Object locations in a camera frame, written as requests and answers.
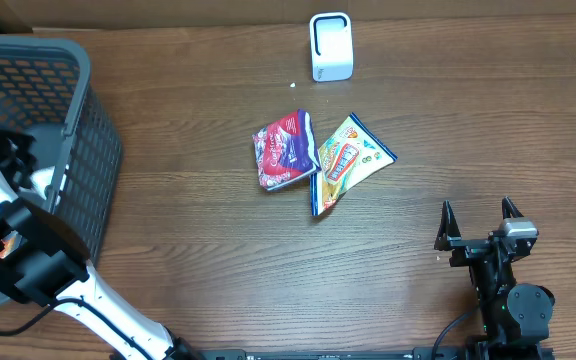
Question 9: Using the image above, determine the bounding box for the yellow blue snack bag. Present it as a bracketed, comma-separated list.
[310, 113, 398, 216]

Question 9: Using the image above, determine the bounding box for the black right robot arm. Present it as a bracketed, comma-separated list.
[434, 197, 555, 359]

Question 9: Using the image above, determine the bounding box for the orange red wipes pack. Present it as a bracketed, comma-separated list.
[0, 231, 21, 259]

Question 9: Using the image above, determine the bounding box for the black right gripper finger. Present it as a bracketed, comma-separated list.
[434, 200, 462, 251]
[501, 196, 523, 219]

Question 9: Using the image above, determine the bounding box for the grey plastic mesh basket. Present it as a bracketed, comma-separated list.
[0, 36, 123, 304]

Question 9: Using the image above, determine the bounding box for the pink purple sanitary pad pack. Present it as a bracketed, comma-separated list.
[252, 109, 321, 191]

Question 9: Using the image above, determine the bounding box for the white barcode scanner stand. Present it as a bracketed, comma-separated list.
[309, 12, 354, 82]

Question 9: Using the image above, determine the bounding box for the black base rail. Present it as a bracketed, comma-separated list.
[187, 342, 557, 360]

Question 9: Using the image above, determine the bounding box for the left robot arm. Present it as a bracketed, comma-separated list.
[0, 128, 200, 359]

